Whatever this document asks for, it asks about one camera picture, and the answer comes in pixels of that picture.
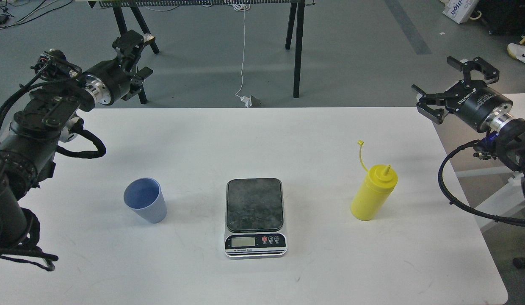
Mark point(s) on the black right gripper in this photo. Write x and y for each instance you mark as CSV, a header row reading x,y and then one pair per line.
x,y
473,103

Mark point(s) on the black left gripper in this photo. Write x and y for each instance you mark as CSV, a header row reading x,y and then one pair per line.
x,y
107,82

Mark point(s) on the yellow squeeze bottle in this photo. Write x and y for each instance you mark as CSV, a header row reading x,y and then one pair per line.
x,y
379,182

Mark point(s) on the blue ribbed plastic cup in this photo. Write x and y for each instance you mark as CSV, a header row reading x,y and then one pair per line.
x,y
144,197

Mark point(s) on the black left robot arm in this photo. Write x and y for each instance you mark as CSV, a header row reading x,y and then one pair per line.
x,y
41,119

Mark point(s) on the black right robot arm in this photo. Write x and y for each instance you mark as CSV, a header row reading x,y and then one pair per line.
x,y
503,141

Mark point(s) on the silver digital kitchen scale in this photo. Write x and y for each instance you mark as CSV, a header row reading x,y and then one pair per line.
x,y
254,224

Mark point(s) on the white sneaker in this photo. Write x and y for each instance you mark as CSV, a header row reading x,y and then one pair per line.
x,y
516,51

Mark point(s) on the white cardboard box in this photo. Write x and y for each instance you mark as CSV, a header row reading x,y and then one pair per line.
x,y
461,11

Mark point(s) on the white power adapter on floor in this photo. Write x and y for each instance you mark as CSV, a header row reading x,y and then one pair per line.
x,y
250,101

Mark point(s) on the black trestle table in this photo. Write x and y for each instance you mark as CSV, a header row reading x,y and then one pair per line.
x,y
216,51

